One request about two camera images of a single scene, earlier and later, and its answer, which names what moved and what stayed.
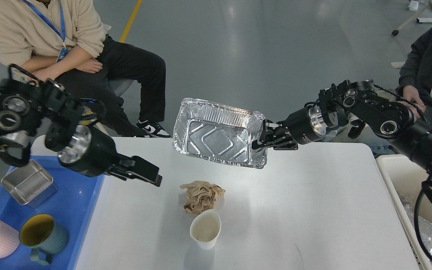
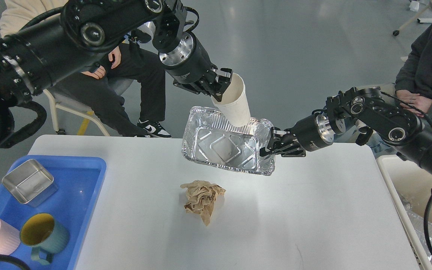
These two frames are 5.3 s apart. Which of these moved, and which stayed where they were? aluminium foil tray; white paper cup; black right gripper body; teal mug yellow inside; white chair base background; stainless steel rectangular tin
Moved: white paper cup; black right gripper body; aluminium foil tray
Stayed: stainless steel rectangular tin; teal mug yellow inside; white chair base background
